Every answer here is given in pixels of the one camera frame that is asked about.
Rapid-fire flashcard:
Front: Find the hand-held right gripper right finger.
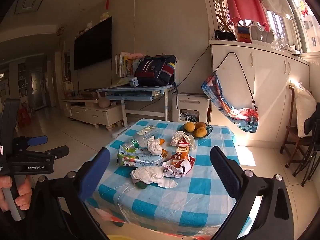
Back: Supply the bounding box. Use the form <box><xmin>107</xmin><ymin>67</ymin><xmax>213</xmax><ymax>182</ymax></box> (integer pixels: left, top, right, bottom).
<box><xmin>209</xmin><ymin>146</ymin><xmax>293</xmax><ymax>240</ymax></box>

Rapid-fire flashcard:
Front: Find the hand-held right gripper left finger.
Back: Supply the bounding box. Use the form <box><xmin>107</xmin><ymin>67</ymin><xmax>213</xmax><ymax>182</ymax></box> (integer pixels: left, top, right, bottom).
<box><xmin>27</xmin><ymin>147</ymin><xmax>112</xmax><ymax>240</ymax></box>

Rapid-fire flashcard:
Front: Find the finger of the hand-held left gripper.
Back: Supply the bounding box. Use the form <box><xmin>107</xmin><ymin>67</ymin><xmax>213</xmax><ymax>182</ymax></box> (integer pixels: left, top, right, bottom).
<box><xmin>7</xmin><ymin>145</ymin><xmax>70</xmax><ymax>165</ymax></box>
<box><xmin>14</xmin><ymin>135</ymin><xmax>48</xmax><ymax>150</ymax></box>

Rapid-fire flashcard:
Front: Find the green white milk carton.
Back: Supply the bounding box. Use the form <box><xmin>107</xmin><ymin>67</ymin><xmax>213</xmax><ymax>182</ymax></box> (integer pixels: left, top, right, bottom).
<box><xmin>117</xmin><ymin>145</ymin><xmax>167</xmax><ymax>168</ymax></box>

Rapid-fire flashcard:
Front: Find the orange red snack bag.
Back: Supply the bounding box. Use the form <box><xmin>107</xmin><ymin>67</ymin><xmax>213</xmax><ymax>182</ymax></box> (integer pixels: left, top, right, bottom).
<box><xmin>162</xmin><ymin>140</ymin><xmax>197</xmax><ymax>179</ymax></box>

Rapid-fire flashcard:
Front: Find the white paper tissue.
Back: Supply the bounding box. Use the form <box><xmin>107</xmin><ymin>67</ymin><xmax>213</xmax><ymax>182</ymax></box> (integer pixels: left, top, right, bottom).
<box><xmin>131</xmin><ymin>166</ymin><xmax>178</xmax><ymax>188</ymax></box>

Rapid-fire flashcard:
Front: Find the white plastic bag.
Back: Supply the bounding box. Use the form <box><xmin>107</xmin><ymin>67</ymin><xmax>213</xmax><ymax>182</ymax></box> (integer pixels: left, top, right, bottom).
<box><xmin>170</xmin><ymin>130</ymin><xmax>197</xmax><ymax>150</ymax></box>

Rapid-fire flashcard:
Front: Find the clear plastic bottle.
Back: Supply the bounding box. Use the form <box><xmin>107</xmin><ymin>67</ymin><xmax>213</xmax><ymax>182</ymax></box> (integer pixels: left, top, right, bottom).
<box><xmin>122</xmin><ymin>125</ymin><xmax>160</xmax><ymax>153</ymax></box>

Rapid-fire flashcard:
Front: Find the person's left hand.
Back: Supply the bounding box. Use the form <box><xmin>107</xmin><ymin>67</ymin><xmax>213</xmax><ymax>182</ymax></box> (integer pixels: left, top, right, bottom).
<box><xmin>0</xmin><ymin>175</ymin><xmax>33</xmax><ymax>213</ymax></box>

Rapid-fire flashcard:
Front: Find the dark fruit plate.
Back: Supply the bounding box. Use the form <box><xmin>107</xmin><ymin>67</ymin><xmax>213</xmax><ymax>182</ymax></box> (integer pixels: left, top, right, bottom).
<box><xmin>179</xmin><ymin>122</ymin><xmax>213</xmax><ymax>138</ymax></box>

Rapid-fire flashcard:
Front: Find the cream television cabinet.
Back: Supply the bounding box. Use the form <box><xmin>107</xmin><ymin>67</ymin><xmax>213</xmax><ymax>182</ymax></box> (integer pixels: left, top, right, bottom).
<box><xmin>61</xmin><ymin>97</ymin><xmax>124</xmax><ymax>132</ymax></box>

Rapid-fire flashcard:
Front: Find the blue checked plastic tablecloth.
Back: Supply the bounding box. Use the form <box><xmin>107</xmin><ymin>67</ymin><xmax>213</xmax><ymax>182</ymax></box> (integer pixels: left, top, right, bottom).
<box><xmin>85</xmin><ymin>119</ymin><xmax>253</xmax><ymax>238</ymax></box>

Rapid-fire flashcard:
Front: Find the pink kettlebell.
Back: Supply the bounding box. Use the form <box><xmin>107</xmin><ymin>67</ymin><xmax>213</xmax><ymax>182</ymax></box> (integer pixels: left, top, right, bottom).
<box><xmin>98</xmin><ymin>94</ymin><xmax>111</xmax><ymax>108</ymax></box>

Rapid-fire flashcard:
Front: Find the white air purifier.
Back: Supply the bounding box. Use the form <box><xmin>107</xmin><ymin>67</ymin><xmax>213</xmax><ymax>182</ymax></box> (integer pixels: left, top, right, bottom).
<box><xmin>172</xmin><ymin>92</ymin><xmax>210</xmax><ymax>123</ymax></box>

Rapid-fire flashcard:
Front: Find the brown wooden chair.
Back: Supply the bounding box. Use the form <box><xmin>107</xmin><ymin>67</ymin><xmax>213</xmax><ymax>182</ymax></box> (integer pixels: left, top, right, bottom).
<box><xmin>279</xmin><ymin>84</ymin><xmax>315</xmax><ymax>169</ymax></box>

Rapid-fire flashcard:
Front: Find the blue study desk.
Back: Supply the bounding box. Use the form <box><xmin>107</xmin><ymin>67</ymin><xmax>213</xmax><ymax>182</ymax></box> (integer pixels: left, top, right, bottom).
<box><xmin>96</xmin><ymin>82</ymin><xmax>177</xmax><ymax>138</ymax></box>

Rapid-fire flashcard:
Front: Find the open workbook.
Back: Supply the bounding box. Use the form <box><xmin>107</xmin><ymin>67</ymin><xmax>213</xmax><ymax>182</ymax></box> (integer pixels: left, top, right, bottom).
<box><xmin>110</xmin><ymin>76</ymin><xmax>133</xmax><ymax>88</ymax></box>

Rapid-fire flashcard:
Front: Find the black folding chair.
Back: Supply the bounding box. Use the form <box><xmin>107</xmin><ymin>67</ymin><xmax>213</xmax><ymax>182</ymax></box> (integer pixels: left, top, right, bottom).
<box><xmin>292</xmin><ymin>110</ymin><xmax>320</xmax><ymax>187</ymax></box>

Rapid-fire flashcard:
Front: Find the white sack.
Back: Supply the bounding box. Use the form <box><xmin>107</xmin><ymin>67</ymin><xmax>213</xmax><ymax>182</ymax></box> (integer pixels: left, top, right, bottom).
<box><xmin>294</xmin><ymin>84</ymin><xmax>317</xmax><ymax>138</ymax></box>

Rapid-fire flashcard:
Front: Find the white cabinet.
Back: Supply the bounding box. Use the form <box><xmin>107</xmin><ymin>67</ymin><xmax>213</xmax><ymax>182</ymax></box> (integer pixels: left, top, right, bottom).
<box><xmin>209</xmin><ymin>40</ymin><xmax>310</xmax><ymax>145</ymax></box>

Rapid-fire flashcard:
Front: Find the row of books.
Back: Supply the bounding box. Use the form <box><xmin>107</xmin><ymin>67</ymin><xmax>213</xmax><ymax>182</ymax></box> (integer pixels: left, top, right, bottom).
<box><xmin>115</xmin><ymin>52</ymin><xmax>140</xmax><ymax>78</ymax></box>

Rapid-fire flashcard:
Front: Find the dark blue striped backpack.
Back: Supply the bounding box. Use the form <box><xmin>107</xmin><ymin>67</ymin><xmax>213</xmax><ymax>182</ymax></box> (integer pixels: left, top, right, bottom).
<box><xmin>134</xmin><ymin>54</ymin><xmax>178</xmax><ymax>87</ymax></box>

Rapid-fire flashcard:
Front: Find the black bag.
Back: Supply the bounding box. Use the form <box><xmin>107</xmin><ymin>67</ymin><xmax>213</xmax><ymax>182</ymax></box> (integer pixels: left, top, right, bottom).
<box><xmin>214</xmin><ymin>30</ymin><xmax>237</xmax><ymax>41</ymax></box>

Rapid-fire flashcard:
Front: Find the white sneaker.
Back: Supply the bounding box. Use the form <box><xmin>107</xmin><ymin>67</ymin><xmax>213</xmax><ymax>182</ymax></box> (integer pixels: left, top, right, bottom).
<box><xmin>280</xmin><ymin>44</ymin><xmax>301</xmax><ymax>55</ymax></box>

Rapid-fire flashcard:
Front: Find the striped colourful box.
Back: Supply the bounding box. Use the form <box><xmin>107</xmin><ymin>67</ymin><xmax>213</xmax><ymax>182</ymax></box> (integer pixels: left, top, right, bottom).
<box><xmin>237</xmin><ymin>26</ymin><xmax>252</xmax><ymax>42</ymax></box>

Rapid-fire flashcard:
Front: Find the white back cushion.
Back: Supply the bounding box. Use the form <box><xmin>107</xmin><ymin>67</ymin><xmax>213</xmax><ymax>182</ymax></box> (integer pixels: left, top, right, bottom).
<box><xmin>250</xmin><ymin>24</ymin><xmax>275</xmax><ymax>45</ymax></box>

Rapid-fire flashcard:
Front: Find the red hanging cloth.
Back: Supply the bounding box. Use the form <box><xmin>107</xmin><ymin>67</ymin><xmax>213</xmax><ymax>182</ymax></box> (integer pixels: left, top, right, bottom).
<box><xmin>226</xmin><ymin>0</ymin><xmax>269</xmax><ymax>30</ymax></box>

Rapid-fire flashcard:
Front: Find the white hanging cloth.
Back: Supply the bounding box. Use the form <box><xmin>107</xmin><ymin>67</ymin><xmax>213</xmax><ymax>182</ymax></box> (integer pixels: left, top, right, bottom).
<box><xmin>257</xmin><ymin>0</ymin><xmax>293</xmax><ymax>18</ymax></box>

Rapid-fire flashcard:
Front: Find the red bow window decoration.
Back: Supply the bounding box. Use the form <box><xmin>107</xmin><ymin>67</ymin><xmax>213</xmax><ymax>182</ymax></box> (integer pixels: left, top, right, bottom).
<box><xmin>296</xmin><ymin>0</ymin><xmax>312</xmax><ymax>18</ymax></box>

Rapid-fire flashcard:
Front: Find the printed drawstring bag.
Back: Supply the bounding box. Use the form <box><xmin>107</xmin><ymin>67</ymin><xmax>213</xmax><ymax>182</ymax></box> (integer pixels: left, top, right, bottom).
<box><xmin>201</xmin><ymin>52</ymin><xmax>259</xmax><ymax>133</ymax></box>

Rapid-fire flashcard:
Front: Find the black wall television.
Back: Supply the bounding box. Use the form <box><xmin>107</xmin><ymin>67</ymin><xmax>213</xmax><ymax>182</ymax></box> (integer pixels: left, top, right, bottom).
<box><xmin>74</xmin><ymin>16</ymin><xmax>112</xmax><ymax>71</ymax></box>

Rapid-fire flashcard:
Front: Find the black wall cable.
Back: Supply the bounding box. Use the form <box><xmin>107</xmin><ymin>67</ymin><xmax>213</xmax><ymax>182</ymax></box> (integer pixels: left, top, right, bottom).
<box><xmin>178</xmin><ymin>47</ymin><xmax>210</xmax><ymax>83</ymax></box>

